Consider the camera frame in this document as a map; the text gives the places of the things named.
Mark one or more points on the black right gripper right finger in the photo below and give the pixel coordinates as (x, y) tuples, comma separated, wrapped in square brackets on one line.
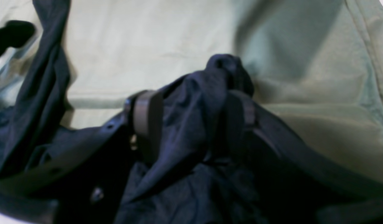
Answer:
[(247, 122)]

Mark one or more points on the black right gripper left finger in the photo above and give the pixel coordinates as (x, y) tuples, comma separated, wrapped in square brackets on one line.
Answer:
[(84, 183)]

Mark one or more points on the sage green table cloth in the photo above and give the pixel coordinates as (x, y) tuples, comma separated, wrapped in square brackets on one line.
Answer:
[(317, 64)]

